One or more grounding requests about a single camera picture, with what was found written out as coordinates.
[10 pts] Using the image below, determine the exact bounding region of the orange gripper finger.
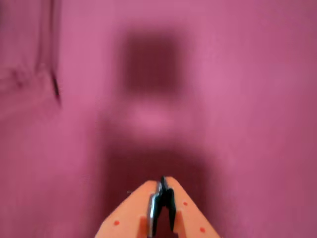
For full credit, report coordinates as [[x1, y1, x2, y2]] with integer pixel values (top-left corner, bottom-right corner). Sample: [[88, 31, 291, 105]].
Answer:
[[158, 176, 221, 238], [95, 180, 162, 238]]

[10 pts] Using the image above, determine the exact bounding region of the dark red cloth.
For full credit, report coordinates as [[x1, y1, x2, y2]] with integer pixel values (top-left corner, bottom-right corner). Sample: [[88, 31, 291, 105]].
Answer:
[[0, 0, 317, 238]]

